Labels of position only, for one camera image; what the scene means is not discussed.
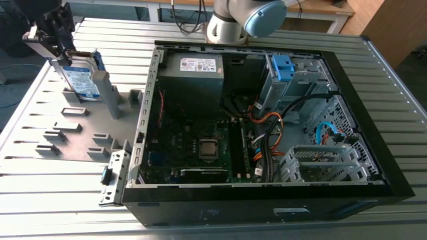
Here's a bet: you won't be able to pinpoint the thin red wire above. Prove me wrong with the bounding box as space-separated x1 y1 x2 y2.
156 89 166 127

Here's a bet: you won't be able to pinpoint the blue drive cage latch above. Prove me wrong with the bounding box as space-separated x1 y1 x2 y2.
276 69 296 82
271 54 297 72

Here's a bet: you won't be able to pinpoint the CPU socket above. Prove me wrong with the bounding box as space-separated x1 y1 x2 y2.
197 136 221 163

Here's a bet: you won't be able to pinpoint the green motherboard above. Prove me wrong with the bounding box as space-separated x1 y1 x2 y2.
138 117 264 185

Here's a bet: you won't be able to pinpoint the grey power supply unit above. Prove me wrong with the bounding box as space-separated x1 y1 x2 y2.
157 52 225 120

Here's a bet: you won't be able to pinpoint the blue floor cable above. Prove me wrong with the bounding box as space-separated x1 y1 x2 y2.
0 98 21 110

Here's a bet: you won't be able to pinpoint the white frame wooden desk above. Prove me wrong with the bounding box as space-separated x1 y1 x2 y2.
70 0 356 35

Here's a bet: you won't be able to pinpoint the black RAM slot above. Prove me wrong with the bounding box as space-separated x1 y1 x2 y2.
229 119 243 178
239 119 252 178

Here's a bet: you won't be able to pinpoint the wooden cabinet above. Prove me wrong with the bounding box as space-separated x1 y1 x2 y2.
339 0 427 70

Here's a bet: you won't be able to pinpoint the grey parts rack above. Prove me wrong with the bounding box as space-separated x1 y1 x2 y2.
30 69 148 163

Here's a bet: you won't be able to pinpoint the blue data wire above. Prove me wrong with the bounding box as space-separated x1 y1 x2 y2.
315 121 337 146

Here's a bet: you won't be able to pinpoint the black graphics card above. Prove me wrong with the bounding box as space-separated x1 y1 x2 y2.
178 167 229 183

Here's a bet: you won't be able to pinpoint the grey metal drive cage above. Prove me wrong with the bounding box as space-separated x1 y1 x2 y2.
257 53 337 117

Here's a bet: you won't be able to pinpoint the silver disk bay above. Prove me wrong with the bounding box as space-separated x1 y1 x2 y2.
276 143 371 184

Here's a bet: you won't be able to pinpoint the black office chair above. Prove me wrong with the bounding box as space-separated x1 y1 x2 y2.
0 0 37 58

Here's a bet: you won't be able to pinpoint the black wire connector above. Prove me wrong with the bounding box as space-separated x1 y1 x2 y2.
332 132 359 145

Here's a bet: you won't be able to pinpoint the orange yellow power wires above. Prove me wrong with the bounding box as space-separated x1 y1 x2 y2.
248 101 284 163

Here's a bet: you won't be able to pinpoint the pale grey floor cable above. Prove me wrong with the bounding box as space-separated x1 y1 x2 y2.
0 63 44 73

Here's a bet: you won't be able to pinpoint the blue bracket latch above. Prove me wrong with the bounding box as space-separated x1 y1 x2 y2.
100 165 114 186

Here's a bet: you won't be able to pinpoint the black open PC case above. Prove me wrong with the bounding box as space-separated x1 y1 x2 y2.
120 39 416 228

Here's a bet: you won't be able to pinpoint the hard disk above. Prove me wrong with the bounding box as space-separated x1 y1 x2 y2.
48 48 106 103

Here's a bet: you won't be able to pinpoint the silver expansion slot bracket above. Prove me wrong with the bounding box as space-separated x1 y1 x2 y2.
97 149 132 208

